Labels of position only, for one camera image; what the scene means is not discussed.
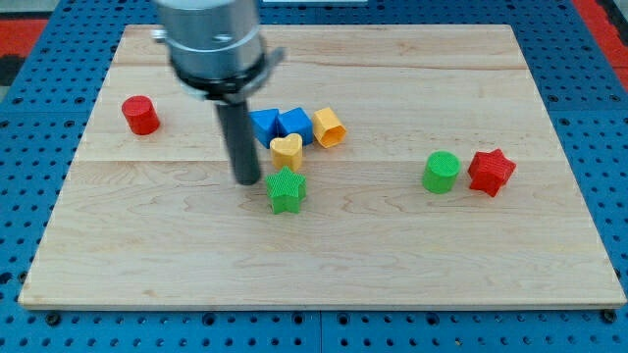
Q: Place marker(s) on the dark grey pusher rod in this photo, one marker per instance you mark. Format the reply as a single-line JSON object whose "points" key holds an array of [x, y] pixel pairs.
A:
{"points": [[239, 138]]}

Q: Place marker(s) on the green star block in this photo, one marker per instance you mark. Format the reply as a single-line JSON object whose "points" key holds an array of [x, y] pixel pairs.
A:
{"points": [[286, 190]]}

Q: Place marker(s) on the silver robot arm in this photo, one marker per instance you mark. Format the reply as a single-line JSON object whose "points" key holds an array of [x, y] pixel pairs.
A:
{"points": [[218, 54]]}

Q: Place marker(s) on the red star block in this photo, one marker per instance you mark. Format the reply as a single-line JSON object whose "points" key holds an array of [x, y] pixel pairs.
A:
{"points": [[490, 171]]}

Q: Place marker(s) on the blue triangle block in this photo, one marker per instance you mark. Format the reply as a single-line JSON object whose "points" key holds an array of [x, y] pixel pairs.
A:
{"points": [[265, 125]]}

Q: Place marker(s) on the blue cube block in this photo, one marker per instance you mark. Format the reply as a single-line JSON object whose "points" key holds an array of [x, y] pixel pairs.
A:
{"points": [[296, 121]]}

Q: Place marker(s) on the yellow heart block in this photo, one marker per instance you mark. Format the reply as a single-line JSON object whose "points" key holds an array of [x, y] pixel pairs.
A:
{"points": [[287, 152]]}

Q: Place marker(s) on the red cylinder block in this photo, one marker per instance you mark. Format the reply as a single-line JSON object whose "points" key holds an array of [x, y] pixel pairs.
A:
{"points": [[140, 115]]}

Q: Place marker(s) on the yellow hexagon block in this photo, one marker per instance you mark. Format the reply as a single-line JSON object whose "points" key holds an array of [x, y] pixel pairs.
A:
{"points": [[327, 128]]}

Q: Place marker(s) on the wooden board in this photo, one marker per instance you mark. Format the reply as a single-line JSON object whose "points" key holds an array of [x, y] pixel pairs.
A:
{"points": [[156, 222]]}

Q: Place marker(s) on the green cylinder block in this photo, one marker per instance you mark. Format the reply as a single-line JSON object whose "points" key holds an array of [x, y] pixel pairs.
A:
{"points": [[441, 171]]}

